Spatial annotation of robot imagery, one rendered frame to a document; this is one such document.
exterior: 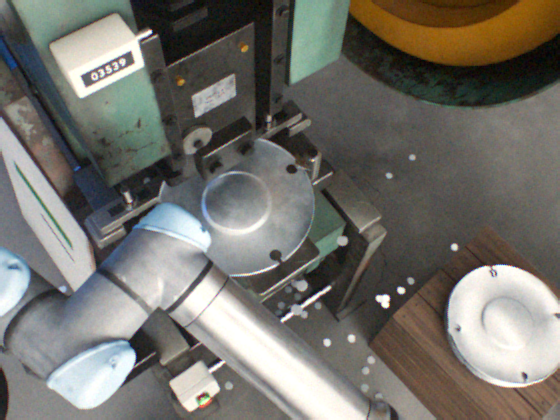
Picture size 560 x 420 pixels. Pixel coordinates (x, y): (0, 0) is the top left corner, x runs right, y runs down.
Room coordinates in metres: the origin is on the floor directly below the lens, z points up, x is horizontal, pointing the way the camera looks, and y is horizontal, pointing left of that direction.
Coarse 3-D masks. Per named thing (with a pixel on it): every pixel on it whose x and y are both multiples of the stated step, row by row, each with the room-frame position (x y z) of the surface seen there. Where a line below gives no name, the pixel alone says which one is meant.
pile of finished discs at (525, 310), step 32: (480, 288) 0.46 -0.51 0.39; (512, 288) 0.47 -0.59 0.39; (544, 288) 0.48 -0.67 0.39; (448, 320) 0.37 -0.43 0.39; (480, 320) 0.38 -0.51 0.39; (512, 320) 0.39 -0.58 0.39; (544, 320) 0.40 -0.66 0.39; (480, 352) 0.31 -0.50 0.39; (512, 352) 0.31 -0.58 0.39; (544, 352) 0.32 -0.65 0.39; (512, 384) 0.24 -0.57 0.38
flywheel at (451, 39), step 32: (352, 0) 0.76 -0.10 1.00; (384, 0) 0.72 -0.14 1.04; (416, 0) 0.70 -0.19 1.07; (448, 0) 0.66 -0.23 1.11; (480, 0) 0.62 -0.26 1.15; (512, 0) 0.57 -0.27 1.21; (544, 0) 0.53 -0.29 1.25; (384, 32) 0.69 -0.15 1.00; (416, 32) 0.65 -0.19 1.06; (448, 32) 0.61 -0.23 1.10; (480, 32) 0.57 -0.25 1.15; (512, 32) 0.54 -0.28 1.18; (544, 32) 0.51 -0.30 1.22; (448, 64) 0.59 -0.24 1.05; (480, 64) 0.55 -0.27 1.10
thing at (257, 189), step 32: (256, 160) 0.55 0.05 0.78; (288, 160) 0.56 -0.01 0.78; (160, 192) 0.46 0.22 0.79; (192, 192) 0.47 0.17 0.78; (224, 192) 0.47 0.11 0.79; (256, 192) 0.48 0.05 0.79; (288, 192) 0.49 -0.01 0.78; (224, 224) 0.41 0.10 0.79; (256, 224) 0.41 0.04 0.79; (288, 224) 0.42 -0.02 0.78; (224, 256) 0.35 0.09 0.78; (256, 256) 0.35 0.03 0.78; (288, 256) 0.36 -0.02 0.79
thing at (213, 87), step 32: (224, 0) 0.57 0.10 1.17; (160, 32) 0.51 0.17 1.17; (192, 32) 0.51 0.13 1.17; (224, 32) 0.52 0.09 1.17; (192, 64) 0.47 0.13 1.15; (224, 64) 0.50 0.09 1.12; (192, 96) 0.47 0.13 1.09; (224, 96) 0.50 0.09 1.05; (192, 128) 0.46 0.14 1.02; (224, 128) 0.49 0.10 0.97; (192, 160) 0.46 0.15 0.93; (224, 160) 0.46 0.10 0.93
